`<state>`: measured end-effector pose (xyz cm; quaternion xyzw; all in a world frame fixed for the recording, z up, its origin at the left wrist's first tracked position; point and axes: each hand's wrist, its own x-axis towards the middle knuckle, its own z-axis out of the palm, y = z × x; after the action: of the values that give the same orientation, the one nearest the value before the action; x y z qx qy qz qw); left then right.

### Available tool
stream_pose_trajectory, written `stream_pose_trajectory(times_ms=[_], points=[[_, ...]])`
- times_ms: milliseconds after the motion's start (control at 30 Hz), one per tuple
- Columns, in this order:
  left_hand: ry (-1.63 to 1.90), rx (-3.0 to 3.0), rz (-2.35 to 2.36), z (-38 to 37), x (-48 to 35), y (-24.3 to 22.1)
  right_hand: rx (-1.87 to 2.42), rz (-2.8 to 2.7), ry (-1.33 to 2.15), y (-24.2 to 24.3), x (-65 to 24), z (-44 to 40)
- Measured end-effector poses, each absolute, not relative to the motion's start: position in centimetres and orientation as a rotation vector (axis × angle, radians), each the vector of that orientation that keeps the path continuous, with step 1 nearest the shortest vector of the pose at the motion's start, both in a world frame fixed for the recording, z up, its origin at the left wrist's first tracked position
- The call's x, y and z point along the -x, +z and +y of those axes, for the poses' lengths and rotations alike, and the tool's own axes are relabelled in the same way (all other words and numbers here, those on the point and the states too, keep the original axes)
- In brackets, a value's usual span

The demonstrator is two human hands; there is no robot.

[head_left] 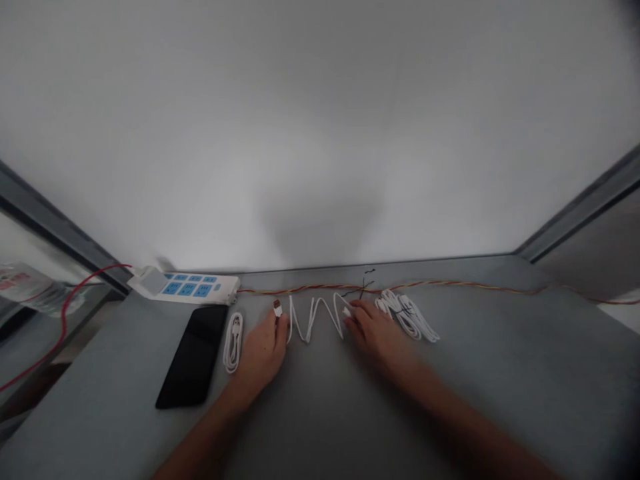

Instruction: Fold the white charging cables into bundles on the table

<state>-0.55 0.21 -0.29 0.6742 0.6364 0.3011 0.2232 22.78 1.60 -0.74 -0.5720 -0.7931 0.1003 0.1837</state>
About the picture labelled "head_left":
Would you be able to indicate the person's right hand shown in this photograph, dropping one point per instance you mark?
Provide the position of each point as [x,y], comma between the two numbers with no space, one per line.
[375,330]

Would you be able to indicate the person's left hand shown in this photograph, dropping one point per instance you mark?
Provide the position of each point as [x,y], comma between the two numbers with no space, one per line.
[261,350]

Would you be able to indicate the person's left fingers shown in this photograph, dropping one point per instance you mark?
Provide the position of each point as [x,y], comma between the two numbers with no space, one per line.
[281,325]

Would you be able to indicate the person's right fingers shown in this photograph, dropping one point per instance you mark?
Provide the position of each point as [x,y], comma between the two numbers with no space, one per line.
[354,316]

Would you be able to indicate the black twist tie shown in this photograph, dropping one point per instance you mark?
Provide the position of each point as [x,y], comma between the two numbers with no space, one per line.
[369,283]

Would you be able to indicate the black smartphone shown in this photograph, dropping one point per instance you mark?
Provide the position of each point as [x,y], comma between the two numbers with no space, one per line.
[192,356]

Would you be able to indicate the white power strip blue sockets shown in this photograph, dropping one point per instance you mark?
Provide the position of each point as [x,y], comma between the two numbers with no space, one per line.
[192,288]

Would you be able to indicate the white plug adapter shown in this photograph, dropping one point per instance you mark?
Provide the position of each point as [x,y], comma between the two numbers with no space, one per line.
[145,280]

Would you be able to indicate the clear plastic water bottle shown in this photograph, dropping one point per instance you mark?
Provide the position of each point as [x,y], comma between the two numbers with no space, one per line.
[35,290]

